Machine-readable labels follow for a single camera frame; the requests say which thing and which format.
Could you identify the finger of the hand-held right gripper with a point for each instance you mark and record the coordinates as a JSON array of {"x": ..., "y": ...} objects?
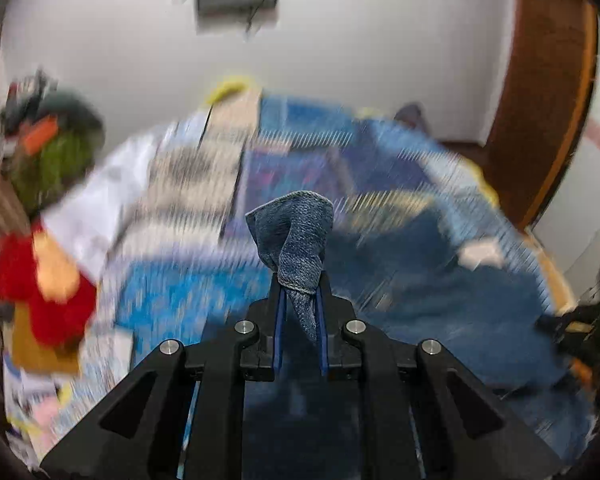
[{"x": 562, "y": 325}]

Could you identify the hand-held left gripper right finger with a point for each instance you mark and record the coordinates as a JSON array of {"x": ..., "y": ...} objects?
[{"x": 324, "y": 330}]

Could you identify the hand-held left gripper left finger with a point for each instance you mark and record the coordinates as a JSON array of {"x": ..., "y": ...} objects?
[{"x": 279, "y": 325}]

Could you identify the blue denim jeans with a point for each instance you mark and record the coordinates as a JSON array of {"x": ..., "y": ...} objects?
[{"x": 405, "y": 290}]

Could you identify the blue patterned bed sheet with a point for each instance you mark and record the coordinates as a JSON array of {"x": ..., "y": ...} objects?
[{"x": 300, "y": 170}]

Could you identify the white cloth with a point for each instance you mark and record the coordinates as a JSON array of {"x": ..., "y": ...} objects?
[{"x": 97, "y": 210}]

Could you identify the brown wooden door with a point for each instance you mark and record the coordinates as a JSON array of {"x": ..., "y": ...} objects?
[{"x": 545, "y": 90}]

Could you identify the red and yellow garment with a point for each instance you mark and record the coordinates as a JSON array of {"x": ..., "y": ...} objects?
[{"x": 45, "y": 285}]

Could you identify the orange cloth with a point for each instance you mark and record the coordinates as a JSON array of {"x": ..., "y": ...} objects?
[{"x": 37, "y": 347}]

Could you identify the yellow cloth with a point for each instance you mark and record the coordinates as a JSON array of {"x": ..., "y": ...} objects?
[{"x": 227, "y": 87}]

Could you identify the green garment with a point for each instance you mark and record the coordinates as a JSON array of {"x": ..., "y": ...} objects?
[{"x": 55, "y": 160}]

